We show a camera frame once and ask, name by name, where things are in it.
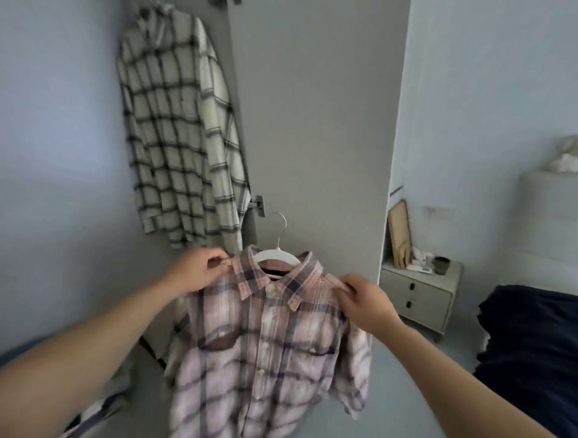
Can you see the person's right hand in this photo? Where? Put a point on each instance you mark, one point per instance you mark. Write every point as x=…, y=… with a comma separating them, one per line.
x=375, y=311

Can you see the person's left hand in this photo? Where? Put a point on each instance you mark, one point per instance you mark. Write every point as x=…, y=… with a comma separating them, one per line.
x=198, y=270

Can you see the white plastic hanger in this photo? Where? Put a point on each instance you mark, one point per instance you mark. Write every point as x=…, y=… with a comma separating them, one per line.
x=275, y=254

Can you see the pink plaid shirt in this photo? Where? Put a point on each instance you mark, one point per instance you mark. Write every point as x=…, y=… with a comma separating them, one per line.
x=253, y=361

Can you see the cream plaid shirt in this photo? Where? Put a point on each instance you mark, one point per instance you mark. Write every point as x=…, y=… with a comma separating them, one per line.
x=180, y=135

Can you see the navy Skechers tee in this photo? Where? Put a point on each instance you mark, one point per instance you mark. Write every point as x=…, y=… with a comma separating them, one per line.
x=533, y=392

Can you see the white wardrobe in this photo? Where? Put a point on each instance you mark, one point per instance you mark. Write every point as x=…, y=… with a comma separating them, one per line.
x=316, y=113

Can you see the person's left forearm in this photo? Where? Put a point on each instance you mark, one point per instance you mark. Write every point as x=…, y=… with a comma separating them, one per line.
x=72, y=361

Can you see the person's right forearm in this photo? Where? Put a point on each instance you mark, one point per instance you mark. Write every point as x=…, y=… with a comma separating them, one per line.
x=460, y=392

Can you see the metal door hinge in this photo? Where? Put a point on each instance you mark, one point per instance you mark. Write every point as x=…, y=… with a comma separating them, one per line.
x=258, y=203

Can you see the beige nightstand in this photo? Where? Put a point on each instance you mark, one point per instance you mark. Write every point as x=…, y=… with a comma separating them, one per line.
x=420, y=293

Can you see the black cup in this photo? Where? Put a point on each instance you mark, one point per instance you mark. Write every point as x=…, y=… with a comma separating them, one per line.
x=441, y=266

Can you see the brown wooden board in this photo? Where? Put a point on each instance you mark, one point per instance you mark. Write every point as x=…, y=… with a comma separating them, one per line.
x=399, y=234

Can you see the cream teddy bear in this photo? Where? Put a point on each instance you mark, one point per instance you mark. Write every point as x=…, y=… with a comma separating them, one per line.
x=564, y=162

